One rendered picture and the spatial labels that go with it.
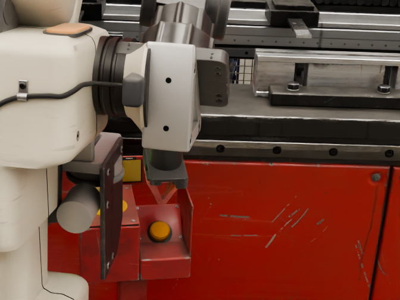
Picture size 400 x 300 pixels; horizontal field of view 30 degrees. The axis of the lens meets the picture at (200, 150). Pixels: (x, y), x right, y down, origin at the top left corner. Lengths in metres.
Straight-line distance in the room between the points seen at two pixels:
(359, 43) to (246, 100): 0.43
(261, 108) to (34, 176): 0.86
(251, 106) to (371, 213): 0.36
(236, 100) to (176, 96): 0.89
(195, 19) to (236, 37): 1.08
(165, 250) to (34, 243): 0.54
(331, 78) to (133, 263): 0.63
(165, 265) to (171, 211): 0.12
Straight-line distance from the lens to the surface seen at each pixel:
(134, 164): 1.44
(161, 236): 1.41
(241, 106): 1.61
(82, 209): 0.90
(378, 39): 1.96
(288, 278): 1.76
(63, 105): 0.72
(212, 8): 0.86
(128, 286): 1.45
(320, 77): 1.68
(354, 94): 1.65
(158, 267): 1.37
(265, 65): 1.65
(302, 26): 1.77
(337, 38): 1.93
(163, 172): 1.27
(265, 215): 1.66
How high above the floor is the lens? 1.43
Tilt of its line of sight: 24 degrees down
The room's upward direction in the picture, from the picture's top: 3 degrees clockwise
